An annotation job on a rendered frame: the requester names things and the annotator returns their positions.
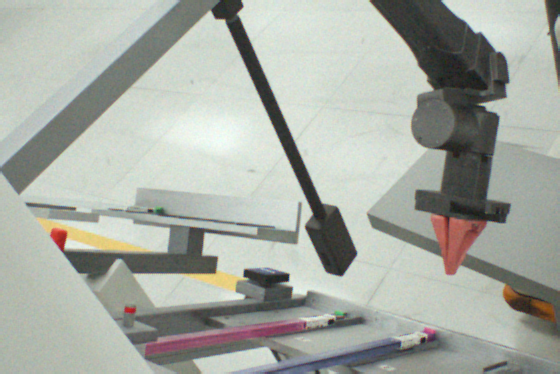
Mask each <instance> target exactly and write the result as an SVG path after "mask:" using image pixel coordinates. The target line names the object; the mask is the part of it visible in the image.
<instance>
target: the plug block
mask: <svg viewBox="0 0 560 374"><path fill-rule="evenodd" d="M322 204H323V206H324V209H325V211H326V212H327V215H326V217H325V218H324V219H322V220H316V219H315V217H314V215H313V214H312V215H311V217H310V218H309V219H308V222H307V223H306V224H305V229H306V231H307V233H308V237H309V239H310V241H311V243H312V244H313V246H314V248H315V251H316V253H317V255H318V256H319V260H320V262H321V264H322V265H323V268H324V270H325V272H326V273H328V274H330V275H334V276H344V274H345V273H346V271H347V270H348V268H349V267H350V266H351V263H352V262H353V260H354V259H355V257H356V256H357V255H358V252H357V250H356V248H355V245H354V244H353V242H352V239H351V235H350V233H349V231H348V229H347V226H346V224H345V222H344V220H343V218H342V215H341V213H340V209H339V208H338V207H337V206H335V205H330V204H326V203H322Z"/></svg>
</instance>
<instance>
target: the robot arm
mask: <svg viewBox="0 0 560 374"><path fill-rule="evenodd" d="M369 1H370V3H371V4H372V5H373V7H374V8H375V9H376V10H377V11H378V12H379V13H380V14H381V15H382V16H383V19H384V20H386V21H387V22H388V23H389V25H390V26H391V27H392V28H393V29H394V30H395V32H396V33H397V34H398V35H399V36H400V37H401V38H402V40H403V41H405V44H406V45H407V46H408V48H409V49H410V51H412V53H413V55H414V56H415V58H416V62H417V65H418V67H419V68H420V69H421V70H422V71H423V73H425V74H426V76H427V78H426V82H427V83H429V85H430V86H431V87H432V88H433V89H434V90H433V91H429V92H424V93H422V94H417V96H416V105H417V107H416V110H415V112H414V114H413V116H412V119H411V131H412V135H413V137H414V138H415V140H416V142H417V143H418V144H419V145H420V146H422V147H424V148H433V149H438V150H445V151H447V152H446V158H445V163H444V169H443V175H442V180H441V186H440V191H431V190H417V189H416V193H415V199H414V200H416V204H415V210H416V211H421V212H430V213H435V214H431V217H430V220H431V223H432V225H433V228H434V231H435V233H436V236H437V241H438V244H439V246H440V249H441V253H442V257H443V263H444V267H445V273H446V275H448V276H454V275H456V273H457V271H458V269H459V266H460V264H461V262H462V260H463V258H464V256H465V255H466V253H467V252H468V250H469V248H470V246H471V245H472V244H473V243H474V242H475V241H476V239H477V238H478V237H479V235H480V233H481V232H482V231H483V230H484V228H485V227H486V225H487V221H489V222H493V223H506V218H507V214H509V213H510V208H511V203H508V202H503V201H492V200H488V199H487V194H488V189H489V183H490V178H491V166H492V164H491V162H492V157H489V156H493V155H494V149H495V144H496V138H497V132H498V126H499V121H500V116H497V115H498V114H497V113H493V112H490V111H487V109H486V106H483V105H480V104H484V103H488V102H492V101H496V100H501V99H504V98H507V93H506V85H505V84H510V79H509V71H508V63H507V61H506V58H505V56H504V54H503V53H502V52H496V51H495V49H494V48H493V46H492V45H491V43H490V41H488V40H487V38H486V37H485V36H484V34H483V33H482V32H481V31H480V32H476V33H475V32H474V30H472V29H471V27H470V26H469V24H468V22H467V21H465V20H462V19H460V18H458V16H457V15H456V14H455V13H454V12H453V11H451V10H450V9H448V7H447V5H446V4H445V3H444V2H443V1H442V0H369ZM486 155H487V156H486Z"/></svg>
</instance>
